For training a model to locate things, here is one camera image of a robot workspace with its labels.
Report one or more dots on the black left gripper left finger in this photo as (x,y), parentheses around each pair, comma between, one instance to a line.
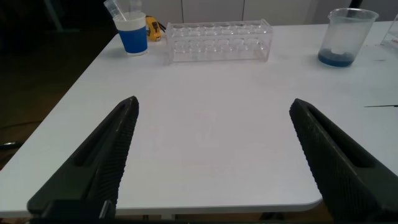
(99,161)

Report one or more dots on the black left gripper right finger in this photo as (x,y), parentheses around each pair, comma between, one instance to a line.
(342,174)

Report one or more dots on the test tube with red liquid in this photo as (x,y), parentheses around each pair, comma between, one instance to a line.
(115,9)

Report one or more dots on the test tube with blue liquid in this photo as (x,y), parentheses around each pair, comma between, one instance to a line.
(135,6)

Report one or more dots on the clear plastic beaker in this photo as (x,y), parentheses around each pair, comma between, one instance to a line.
(337,56)

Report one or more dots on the clear acrylic test tube rack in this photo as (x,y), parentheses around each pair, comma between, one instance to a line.
(392,35)
(217,43)

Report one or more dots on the thin black stick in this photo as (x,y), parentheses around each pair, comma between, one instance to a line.
(382,106)

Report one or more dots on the grey metal chair base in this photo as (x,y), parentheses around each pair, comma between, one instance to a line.
(9,145)

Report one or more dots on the blue white paper cup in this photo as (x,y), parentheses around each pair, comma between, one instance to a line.
(133,40)

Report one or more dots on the yellow tape measure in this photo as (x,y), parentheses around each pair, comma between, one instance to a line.
(153,28)

